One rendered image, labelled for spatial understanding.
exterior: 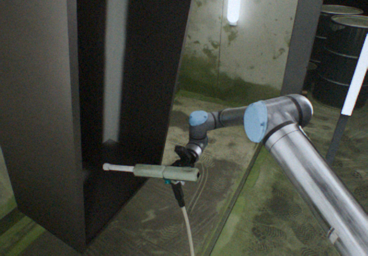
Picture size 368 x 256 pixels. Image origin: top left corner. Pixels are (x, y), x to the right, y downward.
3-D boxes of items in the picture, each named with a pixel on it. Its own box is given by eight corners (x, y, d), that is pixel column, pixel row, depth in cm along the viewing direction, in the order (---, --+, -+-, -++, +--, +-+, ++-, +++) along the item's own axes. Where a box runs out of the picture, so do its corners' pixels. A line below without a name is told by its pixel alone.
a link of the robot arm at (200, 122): (206, 106, 142) (205, 127, 148) (185, 111, 138) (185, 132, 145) (215, 115, 135) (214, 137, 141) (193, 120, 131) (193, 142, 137)
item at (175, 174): (208, 204, 124) (198, 164, 113) (205, 213, 120) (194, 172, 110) (120, 192, 145) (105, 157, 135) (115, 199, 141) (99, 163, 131)
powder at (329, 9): (364, 10, 334) (364, 9, 333) (357, 17, 296) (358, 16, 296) (318, 5, 361) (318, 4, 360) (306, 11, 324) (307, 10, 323)
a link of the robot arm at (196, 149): (200, 144, 136) (182, 143, 140) (196, 149, 132) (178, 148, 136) (202, 158, 140) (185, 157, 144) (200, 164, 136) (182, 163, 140)
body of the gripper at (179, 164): (190, 181, 127) (199, 165, 137) (186, 166, 123) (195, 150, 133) (174, 179, 130) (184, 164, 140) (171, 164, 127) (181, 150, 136)
